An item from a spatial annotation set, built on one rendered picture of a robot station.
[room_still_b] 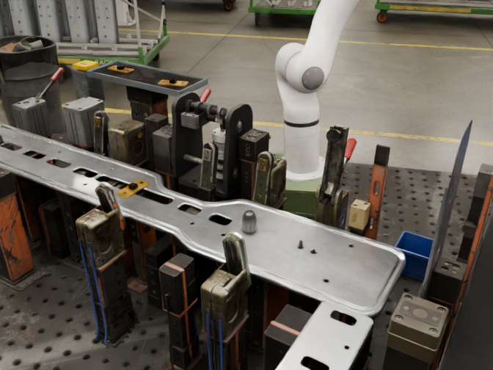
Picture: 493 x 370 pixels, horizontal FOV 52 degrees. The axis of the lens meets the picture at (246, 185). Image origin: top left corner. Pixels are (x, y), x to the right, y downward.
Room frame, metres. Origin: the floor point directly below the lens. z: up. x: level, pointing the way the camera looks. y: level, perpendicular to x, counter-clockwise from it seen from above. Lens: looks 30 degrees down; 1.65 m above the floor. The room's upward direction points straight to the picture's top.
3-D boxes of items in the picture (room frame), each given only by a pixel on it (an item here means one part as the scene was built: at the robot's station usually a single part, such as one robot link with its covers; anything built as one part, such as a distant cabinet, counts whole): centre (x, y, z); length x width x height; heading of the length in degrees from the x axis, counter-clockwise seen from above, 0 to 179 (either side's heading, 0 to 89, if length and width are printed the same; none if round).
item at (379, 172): (0.94, -0.28, 0.95); 0.03 x 0.01 x 0.50; 59
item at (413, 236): (1.15, -0.48, 0.74); 0.11 x 0.10 x 0.09; 59
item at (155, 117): (1.33, 0.25, 0.90); 0.05 x 0.05 x 0.40; 59
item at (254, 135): (1.16, -0.02, 0.91); 0.07 x 0.05 x 0.42; 149
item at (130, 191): (1.10, 0.28, 1.01); 0.08 x 0.04 x 0.01; 148
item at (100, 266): (0.92, 0.32, 0.87); 0.12 x 0.09 x 0.35; 149
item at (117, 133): (1.31, 0.34, 0.89); 0.13 x 0.11 x 0.38; 149
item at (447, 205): (0.71, -0.33, 1.17); 0.12 x 0.01 x 0.34; 149
